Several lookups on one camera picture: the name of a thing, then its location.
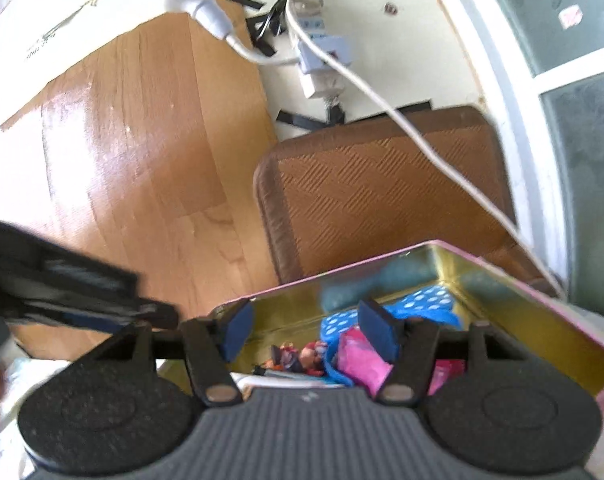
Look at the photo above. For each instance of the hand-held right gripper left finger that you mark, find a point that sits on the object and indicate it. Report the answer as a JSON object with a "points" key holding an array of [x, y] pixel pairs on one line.
{"points": [[238, 332]]}

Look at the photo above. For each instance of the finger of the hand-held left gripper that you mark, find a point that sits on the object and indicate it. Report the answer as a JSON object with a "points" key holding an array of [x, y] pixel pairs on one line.
{"points": [[132, 312]]}

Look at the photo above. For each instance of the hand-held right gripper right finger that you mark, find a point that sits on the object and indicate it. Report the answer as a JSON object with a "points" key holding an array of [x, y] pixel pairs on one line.
{"points": [[379, 330]]}

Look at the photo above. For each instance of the magenta zip pouch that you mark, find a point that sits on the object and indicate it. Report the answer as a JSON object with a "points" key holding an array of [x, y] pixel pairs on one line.
{"points": [[362, 360]]}

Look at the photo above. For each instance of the red toy motorcycle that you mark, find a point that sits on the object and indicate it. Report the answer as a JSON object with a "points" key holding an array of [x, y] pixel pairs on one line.
{"points": [[307, 357]]}

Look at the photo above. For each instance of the pink biscuit tin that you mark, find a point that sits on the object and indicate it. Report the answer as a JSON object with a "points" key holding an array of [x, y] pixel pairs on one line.
{"points": [[507, 305]]}

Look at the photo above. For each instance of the brown woven mat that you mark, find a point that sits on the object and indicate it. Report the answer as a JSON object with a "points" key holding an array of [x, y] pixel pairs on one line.
{"points": [[372, 195]]}

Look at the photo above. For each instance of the wood grain panel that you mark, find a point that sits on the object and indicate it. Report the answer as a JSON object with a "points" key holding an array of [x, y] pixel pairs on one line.
{"points": [[132, 160]]}

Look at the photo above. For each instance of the pale checked bed sheet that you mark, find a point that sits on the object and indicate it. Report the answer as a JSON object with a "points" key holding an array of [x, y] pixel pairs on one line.
{"points": [[12, 425]]}

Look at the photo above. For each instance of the white power strip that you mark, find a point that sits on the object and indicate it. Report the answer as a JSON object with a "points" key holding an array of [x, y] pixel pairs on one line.
{"points": [[322, 55]]}

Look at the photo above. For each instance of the white window frame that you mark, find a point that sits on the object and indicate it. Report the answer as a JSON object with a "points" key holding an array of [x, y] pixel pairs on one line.
{"points": [[507, 60]]}

